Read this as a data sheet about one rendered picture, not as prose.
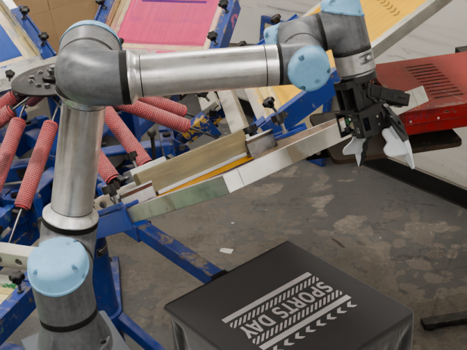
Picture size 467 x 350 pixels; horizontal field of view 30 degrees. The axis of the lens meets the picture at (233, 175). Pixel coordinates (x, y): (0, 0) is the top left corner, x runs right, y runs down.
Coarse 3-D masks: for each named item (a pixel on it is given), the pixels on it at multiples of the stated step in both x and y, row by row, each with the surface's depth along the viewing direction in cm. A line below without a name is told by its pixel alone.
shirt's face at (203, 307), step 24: (264, 264) 244; (288, 264) 243; (312, 264) 242; (216, 288) 236; (240, 288) 235; (264, 288) 234; (336, 288) 231; (360, 288) 230; (192, 312) 227; (216, 312) 226; (360, 312) 221; (384, 312) 220; (408, 312) 219; (216, 336) 218; (240, 336) 217; (312, 336) 214; (336, 336) 214; (360, 336) 213
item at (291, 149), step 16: (416, 96) 198; (400, 112) 195; (320, 128) 229; (336, 128) 185; (288, 144) 182; (304, 144) 180; (320, 144) 182; (256, 160) 174; (272, 160) 176; (288, 160) 178; (224, 176) 170; (240, 176) 171; (256, 176) 173; (176, 192) 187; (192, 192) 181; (208, 192) 176; (224, 192) 171; (128, 208) 210; (144, 208) 203; (160, 208) 196; (176, 208) 190
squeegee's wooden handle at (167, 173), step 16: (208, 144) 238; (224, 144) 240; (240, 144) 243; (176, 160) 232; (192, 160) 234; (208, 160) 237; (224, 160) 239; (144, 176) 227; (160, 176) 229; (176, 176) 231
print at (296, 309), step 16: (304, 272) 239; (288, 288) 233; (304, 288) 232; (320, 288) 232; (256, 304) 228; (272, 304) 227; (288, 304) 227; (304, 304) 226; (320, 304) 225; (336, 304) 225; (352, 304) 224; (224, 320) 223; (240, 320) 223; (256, 320) 222; (272, 320) 221; (288, 320) 221; (304, 320) 220; (320, 320) 220; (256, 336) 216; (272, 336) 216; (288, 336) 215; (304, 336) 215
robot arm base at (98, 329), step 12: (96, 312) 174; (84, 324) 171; (96, 324) 174; (48, 336) 172; (60, 336) 170; (72, 336) 170; (84, 336) 171; (96, 336) 173; (108, 336) 177; (48, 348) 172; (60, 348) 171; (72, 348) 171; (84, 348) 172; (96, 348) 173; (108, 348) 176
